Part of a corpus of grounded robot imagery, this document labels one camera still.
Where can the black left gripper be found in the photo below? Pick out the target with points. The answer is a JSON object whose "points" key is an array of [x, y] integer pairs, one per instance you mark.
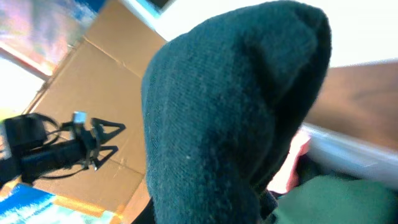
{"points": [[78, 151]]}

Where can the dark teal garment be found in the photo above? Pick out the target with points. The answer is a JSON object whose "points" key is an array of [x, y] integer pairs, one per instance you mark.
{"points": [[221, 104]]}

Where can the pink printed shirt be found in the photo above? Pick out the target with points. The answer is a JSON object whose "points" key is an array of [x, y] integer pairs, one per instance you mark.
{"points": [[287, 178]]}

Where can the green garment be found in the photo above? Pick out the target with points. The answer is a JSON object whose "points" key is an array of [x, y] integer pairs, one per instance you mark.
{"points": [[327, 199]]}

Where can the clear plastic storage bin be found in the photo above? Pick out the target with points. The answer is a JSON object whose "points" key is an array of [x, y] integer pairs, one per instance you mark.
{"points": [[352, 156]]}

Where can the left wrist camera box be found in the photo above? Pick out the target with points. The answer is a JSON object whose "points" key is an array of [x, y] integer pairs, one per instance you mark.
{"points": [[79, 117]]}

